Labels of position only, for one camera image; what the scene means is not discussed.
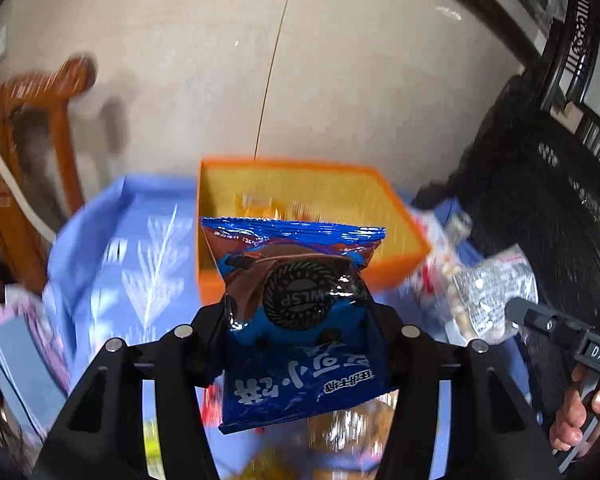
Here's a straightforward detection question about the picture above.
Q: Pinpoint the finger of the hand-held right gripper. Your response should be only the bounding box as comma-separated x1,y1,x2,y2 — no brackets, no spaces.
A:
505,297,588,356

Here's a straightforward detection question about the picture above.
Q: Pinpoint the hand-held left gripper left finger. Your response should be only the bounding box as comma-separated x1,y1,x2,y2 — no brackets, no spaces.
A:
30,296,228,480

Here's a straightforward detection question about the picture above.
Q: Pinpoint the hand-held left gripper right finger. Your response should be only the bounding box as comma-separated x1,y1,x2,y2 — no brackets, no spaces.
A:
365,304,557,480

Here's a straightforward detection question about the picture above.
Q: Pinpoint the blue cookie packet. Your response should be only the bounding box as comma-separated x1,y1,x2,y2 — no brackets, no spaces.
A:
200,216,401,436

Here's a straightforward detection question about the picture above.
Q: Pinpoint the orange box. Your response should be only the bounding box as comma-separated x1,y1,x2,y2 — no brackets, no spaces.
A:
196,157,433,306

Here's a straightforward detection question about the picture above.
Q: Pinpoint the person's right hand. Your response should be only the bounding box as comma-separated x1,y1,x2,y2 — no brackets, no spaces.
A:
550,362,600,458

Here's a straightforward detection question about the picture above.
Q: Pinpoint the clear white candy packet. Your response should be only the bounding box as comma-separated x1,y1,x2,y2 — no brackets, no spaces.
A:
445,245,538,346

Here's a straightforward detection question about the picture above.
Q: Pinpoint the brown snack packet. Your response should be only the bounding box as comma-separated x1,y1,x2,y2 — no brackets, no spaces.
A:
305,395,398,463

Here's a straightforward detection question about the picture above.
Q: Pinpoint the red white printed packet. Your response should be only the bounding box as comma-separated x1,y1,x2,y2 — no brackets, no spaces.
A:
410,210,473,311

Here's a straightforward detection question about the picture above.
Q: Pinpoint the blue leaf print cloth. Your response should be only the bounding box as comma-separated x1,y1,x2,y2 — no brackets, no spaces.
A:
45,175,531,480

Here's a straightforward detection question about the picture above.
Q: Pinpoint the pile of snack packets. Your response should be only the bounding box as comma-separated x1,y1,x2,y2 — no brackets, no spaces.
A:
232,192,311,223

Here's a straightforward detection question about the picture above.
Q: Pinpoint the pink printed cloth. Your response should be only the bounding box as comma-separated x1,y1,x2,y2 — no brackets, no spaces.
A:
0,285,76,441

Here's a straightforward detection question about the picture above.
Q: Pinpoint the carved wooden chair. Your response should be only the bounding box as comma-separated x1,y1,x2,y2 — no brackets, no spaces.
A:
0,54,101,291

